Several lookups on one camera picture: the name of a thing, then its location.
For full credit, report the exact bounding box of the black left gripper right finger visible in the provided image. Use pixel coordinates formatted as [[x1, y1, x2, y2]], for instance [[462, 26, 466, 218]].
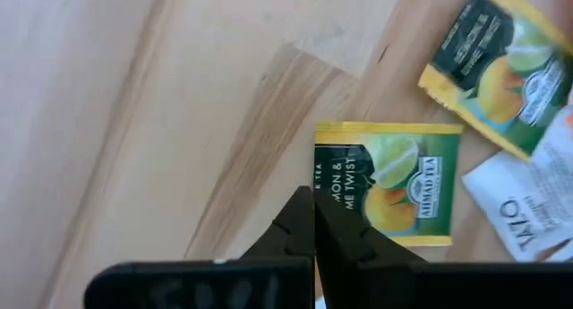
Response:
[[313, 196, 573, 309]]

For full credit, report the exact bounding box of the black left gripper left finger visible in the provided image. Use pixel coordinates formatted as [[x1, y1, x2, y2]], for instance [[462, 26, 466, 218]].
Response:
[[84, 186, 315, 309]]

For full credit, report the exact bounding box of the green lemon lime tea bag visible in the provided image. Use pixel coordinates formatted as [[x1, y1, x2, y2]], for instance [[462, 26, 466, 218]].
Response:
[[417, 0, 573, 163], [314, 119, 465, 248]]

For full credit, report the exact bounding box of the white orange Tazo tea bag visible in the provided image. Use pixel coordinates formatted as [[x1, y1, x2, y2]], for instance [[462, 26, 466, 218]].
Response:
[[460, 103, 573, 263]]

